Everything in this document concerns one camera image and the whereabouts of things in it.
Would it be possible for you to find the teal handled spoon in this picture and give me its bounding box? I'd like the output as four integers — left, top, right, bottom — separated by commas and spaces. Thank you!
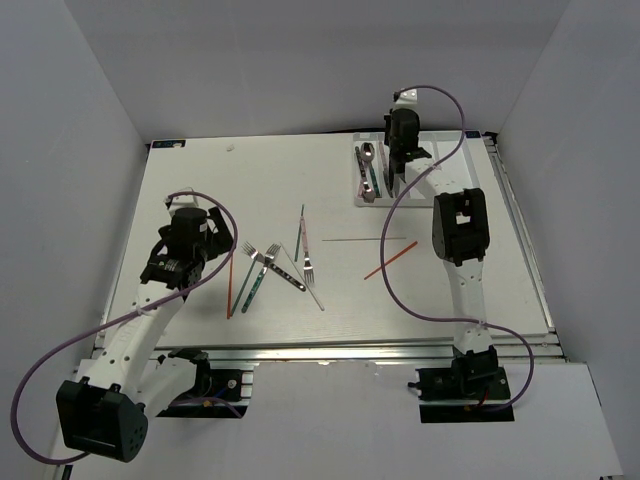
361, 142, 381, 198

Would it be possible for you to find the dark handled spoon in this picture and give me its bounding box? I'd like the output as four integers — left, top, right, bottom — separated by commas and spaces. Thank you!
354, 146, 367, 184

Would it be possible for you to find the orange chopstick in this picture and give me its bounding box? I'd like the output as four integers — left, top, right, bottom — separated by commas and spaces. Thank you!
226, 255, 234, 319
363, 241, 418, 281

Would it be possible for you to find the pink handled spoon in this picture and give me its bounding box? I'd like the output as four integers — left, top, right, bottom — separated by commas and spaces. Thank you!
359, 177, 376, 203

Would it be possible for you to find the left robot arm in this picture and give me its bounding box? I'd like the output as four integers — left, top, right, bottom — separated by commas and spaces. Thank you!
56, 206, 233, 462

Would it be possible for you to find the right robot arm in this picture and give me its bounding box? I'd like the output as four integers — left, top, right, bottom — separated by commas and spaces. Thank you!
384, 106, 498, 403

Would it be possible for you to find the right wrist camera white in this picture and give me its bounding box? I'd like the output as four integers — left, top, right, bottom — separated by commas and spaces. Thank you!
392, 89, 418, 110

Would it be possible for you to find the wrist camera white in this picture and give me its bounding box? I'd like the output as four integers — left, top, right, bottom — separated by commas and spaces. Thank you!
392, 89, 418, 110
164, 187, 199, 217

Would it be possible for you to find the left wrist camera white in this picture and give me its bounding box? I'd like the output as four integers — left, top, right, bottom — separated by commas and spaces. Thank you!
164, 187, 199, 217

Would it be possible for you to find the dark speckled handled fork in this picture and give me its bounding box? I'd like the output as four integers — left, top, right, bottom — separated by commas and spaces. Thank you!
242, 242, 307, 292

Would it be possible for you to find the teal handled fork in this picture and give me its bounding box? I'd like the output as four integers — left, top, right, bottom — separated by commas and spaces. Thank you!
241, 242, 280, 313

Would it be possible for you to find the pink handled fork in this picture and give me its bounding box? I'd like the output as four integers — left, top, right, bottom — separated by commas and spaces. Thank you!
300, 216, 315, 284

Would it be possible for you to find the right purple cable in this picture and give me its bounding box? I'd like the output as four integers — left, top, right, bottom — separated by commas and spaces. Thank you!
380, 85, 535, 411

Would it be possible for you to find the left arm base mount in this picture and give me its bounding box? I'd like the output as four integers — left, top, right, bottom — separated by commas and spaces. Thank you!
156, 349, 253, 419

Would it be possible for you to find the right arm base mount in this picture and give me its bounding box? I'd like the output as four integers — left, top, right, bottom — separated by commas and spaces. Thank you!
407, 367, 515, 424

